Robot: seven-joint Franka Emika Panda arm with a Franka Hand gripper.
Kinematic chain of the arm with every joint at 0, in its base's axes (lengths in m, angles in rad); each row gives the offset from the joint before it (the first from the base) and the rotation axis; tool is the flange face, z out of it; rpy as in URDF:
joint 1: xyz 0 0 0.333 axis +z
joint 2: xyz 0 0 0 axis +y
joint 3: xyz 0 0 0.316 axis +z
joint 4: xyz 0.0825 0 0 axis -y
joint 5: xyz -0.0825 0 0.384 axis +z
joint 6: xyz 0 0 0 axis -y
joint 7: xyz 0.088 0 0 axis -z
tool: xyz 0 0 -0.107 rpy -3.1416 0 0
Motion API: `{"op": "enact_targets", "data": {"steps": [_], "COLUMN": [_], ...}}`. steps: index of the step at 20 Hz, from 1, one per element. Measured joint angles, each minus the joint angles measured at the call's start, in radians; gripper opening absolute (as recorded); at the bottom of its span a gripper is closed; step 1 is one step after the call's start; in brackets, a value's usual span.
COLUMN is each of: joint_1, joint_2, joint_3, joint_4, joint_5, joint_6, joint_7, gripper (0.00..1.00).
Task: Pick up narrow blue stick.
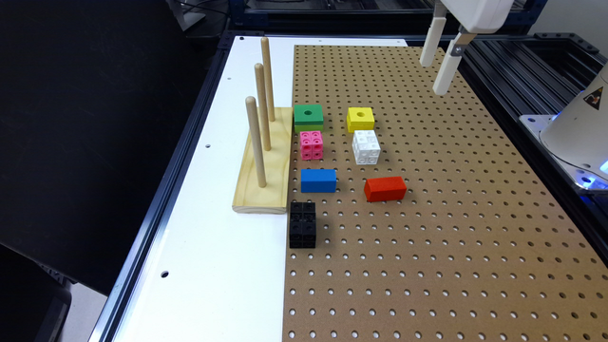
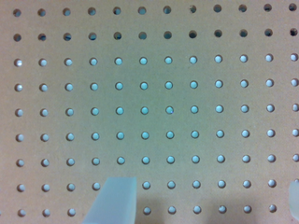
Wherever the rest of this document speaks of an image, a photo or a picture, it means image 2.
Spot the brown perforated pegboard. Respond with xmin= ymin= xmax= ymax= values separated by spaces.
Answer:
xmin=0 ymin=0 xmax=299 ymax=224

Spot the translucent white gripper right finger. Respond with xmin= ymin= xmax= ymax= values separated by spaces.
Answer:
xmin=289 ymin=181 xmax=299 ymax=218

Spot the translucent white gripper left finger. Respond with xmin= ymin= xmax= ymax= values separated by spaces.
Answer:
xmin=81 ymin=177 xmax=136 ymax=224

